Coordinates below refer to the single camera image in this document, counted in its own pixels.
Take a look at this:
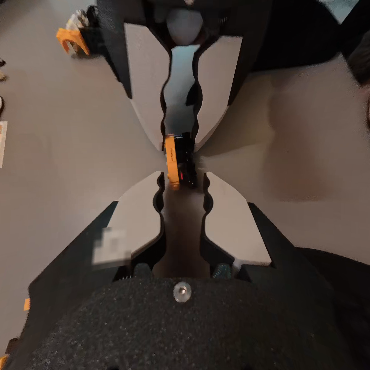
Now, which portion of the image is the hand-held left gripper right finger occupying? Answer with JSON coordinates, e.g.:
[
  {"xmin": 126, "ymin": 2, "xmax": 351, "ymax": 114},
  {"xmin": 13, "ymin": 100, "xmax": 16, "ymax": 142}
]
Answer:
[{"xmin": 199, "ymin": 171, "xmax": 273, "ymax": 273}]

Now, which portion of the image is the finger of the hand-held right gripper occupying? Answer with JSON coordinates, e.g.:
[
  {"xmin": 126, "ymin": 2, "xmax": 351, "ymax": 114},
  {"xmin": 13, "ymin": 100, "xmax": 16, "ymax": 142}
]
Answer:
[
  {"xmin": 124, "ymin": 23, "xmax": 172, "ymax": 151},
  {"xmin": 192, "ymin": 35, "xmax": 243, "ymax": 153}
]

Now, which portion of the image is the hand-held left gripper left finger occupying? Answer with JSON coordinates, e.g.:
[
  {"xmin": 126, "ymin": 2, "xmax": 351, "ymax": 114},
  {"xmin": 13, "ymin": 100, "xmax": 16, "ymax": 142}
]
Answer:
[{"xmin": 104, "ymin": 171, "xmax": 167, "ymax": 268}]

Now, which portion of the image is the orange grey lego assembly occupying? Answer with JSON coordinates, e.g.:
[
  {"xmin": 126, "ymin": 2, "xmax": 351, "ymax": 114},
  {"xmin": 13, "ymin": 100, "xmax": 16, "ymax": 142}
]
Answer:
[{"xmin": 163, "ymin": 132, "xmax": 200, "ymax": 191}]

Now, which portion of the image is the person's right forearm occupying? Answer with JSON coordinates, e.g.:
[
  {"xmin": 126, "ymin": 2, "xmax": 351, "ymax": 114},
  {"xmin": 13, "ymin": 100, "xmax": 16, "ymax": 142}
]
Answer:
[{"xmin": 246, "ymin": 0, "xmax": 346, "ymax": 73}]

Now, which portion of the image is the black orange lego chassis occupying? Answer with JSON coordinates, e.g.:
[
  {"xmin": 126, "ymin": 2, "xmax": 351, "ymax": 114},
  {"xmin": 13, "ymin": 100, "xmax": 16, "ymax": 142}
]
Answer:
[{"xmin": 56, "ymin": 5, "xmax": 102, "ymax": 56}]

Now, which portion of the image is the black oval pad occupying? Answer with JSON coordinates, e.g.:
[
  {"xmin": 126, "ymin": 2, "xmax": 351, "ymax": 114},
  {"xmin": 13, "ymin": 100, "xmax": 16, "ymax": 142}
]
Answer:
[{"xmin": 295, "ymin": 246, "xmax": 370, "ymax": 370}]

